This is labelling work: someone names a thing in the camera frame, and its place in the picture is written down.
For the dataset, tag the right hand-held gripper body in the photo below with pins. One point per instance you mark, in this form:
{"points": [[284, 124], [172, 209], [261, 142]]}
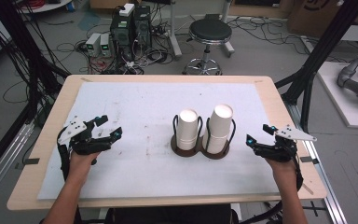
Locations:
{"points": [[282, 151]]}

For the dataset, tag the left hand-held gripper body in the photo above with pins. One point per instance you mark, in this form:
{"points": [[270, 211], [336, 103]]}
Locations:
{"points": [[84, 146]]}

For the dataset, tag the brown double cup holder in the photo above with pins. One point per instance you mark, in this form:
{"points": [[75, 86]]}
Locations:
{"points": [[183, 153]]}

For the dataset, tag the person's left hand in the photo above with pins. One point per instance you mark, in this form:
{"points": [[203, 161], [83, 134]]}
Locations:
{"points": [[80, 166]]}

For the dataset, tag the person's right hand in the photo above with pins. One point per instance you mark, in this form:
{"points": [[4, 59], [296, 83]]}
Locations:
{"points": [[286, 172]]}

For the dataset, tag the black tape piece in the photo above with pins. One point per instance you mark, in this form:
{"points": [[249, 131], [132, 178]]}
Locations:
{"points": [[31, 161], [307, 160]]}

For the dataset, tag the wooden table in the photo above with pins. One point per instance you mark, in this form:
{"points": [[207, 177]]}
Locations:
{"points": [[266, 93]]}

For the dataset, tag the white table mat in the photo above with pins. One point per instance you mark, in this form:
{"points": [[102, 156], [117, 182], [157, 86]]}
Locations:
{"points": [[136, 105]]}

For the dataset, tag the grey power supply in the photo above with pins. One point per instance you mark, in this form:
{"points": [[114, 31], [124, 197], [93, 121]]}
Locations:
{"points": [[105, 44], [92, 43]]}

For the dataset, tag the white floor platform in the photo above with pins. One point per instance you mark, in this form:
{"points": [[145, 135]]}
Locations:
{"points": [[348, 105]]}

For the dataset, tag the black computer tower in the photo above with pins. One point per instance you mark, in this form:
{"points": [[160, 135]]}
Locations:
{"points": [[143, 25], [121, 34]]}

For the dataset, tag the white metal stand leg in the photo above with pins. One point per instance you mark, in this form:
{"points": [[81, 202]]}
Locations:
{"points": [[228, 46], [174, 34]]}

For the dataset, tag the person's dark clothing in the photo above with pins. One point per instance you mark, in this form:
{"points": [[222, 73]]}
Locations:
{"points": [[167, 216]]}

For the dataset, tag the white box on tower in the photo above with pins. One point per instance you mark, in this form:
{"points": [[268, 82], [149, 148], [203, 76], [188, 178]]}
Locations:
{"points": [[126, 9]]}

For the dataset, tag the black round stool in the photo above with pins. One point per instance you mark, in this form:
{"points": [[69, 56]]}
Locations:
{"points": [[210, 31]]}

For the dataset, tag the cardboard box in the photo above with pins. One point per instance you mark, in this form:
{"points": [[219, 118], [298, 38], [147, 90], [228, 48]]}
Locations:
{"points": [[310, 15]]}

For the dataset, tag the white round table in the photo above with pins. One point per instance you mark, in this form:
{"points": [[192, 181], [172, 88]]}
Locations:
{"points": [[46, 6]]}

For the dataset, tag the aluminium rail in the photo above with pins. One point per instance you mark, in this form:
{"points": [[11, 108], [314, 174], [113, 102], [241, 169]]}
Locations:
{"points": [[329, 186], [6, 161]]}

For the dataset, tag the black frame post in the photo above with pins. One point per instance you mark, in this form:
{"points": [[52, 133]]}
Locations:
{"points": [[326, 40]]}

